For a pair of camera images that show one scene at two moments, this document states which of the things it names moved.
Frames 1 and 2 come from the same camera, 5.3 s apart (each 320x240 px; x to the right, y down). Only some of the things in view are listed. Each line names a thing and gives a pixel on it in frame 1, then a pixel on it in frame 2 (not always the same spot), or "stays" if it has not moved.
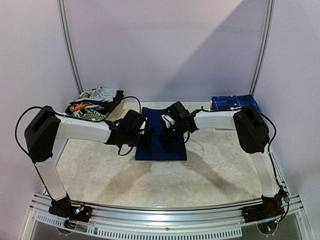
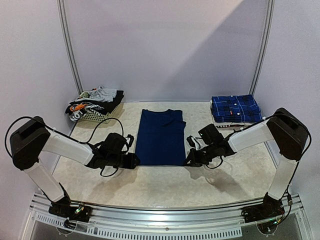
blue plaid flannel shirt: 227,102 stays
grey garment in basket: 101,94 stays
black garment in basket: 108,106 stays
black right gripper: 167,136 → 194,158
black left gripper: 145,143 → 130,163
